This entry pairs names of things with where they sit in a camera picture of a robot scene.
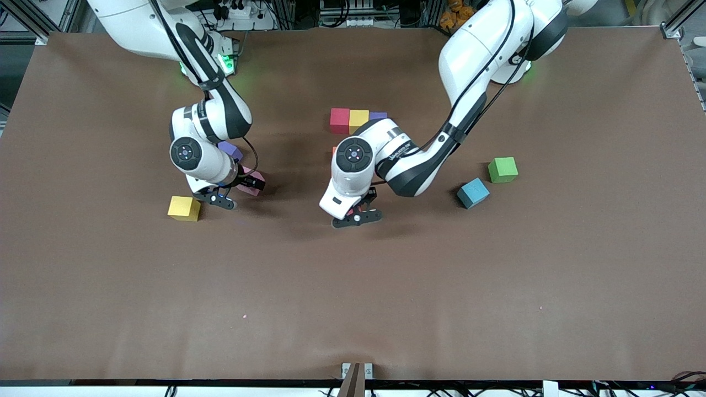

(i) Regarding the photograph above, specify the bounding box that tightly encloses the metal clamp bracket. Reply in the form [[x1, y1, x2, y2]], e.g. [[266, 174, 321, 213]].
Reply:
[[338, 362, 373, 397]]

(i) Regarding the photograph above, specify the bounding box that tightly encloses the aluminium frame profile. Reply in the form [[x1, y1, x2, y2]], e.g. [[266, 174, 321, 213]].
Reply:
[[661, 0, 706, 40], [6, 0, 83, 45]]

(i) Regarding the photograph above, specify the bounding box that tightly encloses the white power strip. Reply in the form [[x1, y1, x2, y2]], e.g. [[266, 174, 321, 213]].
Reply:
[[212, 0, 276, 31]]

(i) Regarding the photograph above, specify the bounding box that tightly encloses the brown paper table cover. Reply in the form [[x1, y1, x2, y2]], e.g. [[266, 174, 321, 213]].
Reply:
[[0, 25, 706, 382]]

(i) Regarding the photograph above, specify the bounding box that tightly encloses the grey electronics unit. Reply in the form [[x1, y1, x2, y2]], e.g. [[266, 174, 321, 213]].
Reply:
[[319, 0, 387, 28]]

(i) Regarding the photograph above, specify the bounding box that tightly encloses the black camera cable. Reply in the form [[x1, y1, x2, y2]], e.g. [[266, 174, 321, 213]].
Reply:
[[240, 135, 260, 177]]

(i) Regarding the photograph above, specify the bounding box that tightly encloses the pink foam cube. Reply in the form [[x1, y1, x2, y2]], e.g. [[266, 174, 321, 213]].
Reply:
[[237, 167, 266, 197]]

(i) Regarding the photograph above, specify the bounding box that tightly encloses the green foam cube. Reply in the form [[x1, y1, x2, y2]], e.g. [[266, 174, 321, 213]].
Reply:
[[488, 157, 519, 184]]

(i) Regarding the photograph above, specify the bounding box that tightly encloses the yellow foam cube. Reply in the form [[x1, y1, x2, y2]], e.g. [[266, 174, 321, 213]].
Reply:
[[349, 109, 370, 136], [168, 196, 202, 222]]

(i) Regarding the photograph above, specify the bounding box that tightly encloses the orange snack bag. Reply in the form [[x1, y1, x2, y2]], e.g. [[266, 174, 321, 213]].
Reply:
[[440, 0, 476, 29]]

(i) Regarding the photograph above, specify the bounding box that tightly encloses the blue foam cube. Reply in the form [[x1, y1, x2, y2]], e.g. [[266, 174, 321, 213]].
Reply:
[[457, 178, 491, 210]]

